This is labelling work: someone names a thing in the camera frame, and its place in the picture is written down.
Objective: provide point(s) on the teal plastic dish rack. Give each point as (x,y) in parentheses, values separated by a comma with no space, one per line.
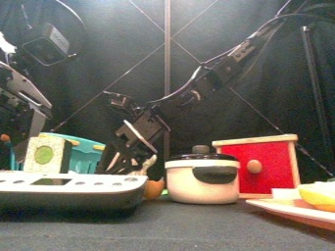
(86,157)

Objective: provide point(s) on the slanted black frame pole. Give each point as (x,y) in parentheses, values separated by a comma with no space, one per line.
(315,98)

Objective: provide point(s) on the black pot lid with knob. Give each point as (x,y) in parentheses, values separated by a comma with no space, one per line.
(202,155)

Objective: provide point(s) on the yellow toy lemon half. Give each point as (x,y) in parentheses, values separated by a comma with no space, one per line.
(319,195)

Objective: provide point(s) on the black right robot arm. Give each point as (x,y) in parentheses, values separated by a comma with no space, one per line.
(220,70)

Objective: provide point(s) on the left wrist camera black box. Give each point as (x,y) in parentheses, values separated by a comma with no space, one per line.
(44,45)

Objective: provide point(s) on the vertical metal frame pole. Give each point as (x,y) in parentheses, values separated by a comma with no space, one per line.
(167,49)

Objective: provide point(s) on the small white toy block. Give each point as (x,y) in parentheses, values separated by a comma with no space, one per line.
(285,193)

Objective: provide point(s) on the orange toy eggshell half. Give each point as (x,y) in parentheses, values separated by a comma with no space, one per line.
(154,190)

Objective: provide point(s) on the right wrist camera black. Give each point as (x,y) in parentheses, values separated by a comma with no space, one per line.
(119,100)

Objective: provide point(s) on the grey kitchen scale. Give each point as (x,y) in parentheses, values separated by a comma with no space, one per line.
(66,193)

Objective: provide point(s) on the white flat plate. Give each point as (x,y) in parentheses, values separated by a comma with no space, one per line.
(291,209)

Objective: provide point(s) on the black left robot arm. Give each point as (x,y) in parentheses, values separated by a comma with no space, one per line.
(10,29)

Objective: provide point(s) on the red wooden drawer box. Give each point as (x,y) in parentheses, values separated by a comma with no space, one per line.
(270,170)

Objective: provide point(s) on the white sushi cube green centre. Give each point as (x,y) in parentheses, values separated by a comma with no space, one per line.
(43,155)

